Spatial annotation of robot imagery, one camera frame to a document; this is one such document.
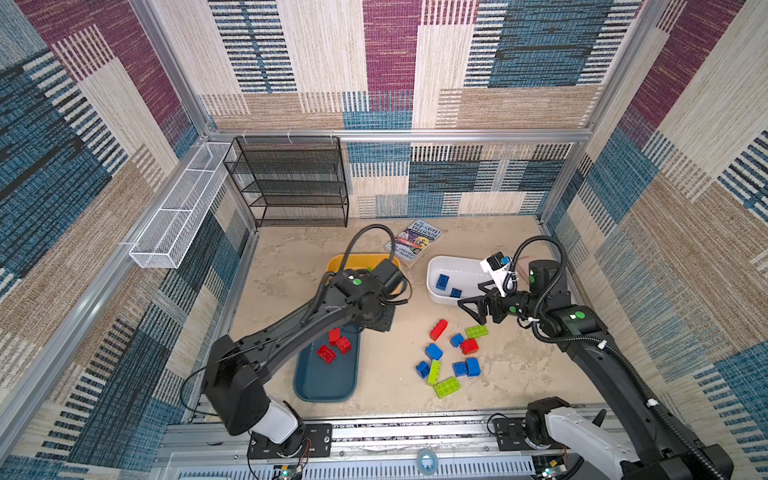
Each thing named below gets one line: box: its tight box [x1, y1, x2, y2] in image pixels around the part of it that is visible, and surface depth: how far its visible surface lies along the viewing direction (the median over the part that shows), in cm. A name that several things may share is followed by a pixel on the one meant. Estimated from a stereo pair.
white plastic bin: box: [426, 255, 494, 304], surface depth 103 cm
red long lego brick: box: [430, 319, 448, 342], surface depth 93 cm
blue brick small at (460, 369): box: [452, 361, 468, 377], surface depth 85 cm
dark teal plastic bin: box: [293, 326, 361, 403], surface depth 86 cm
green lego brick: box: [465, 325, 489, 339], surface depth 92 cm
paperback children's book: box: [385, 219, 444, 268], surface depth 113 cm
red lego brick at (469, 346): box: [460, 338, 479, 355], surface depth 89 cm
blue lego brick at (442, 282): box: [436, 274, 450, 291], surface depth 103 cm
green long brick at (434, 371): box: [427, 359, 441, 385], surface depth 83 cm
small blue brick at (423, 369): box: [416, 361, 430, 379], surface depth 84 cm
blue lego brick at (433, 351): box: [425, 343, 443, 360], surface depth 88 cm
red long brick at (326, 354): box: [316, 344, 337, 365], surface depth 88 cm
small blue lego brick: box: [450, 333, 464, 348], surface depth 90 cm
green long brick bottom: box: [433, 377, 461, 399], surface depth 81 cm
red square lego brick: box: [335, 336, 353, 356], surface depth 87 cm
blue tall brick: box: [466, 357, 481, 377], surface depth 85 cm
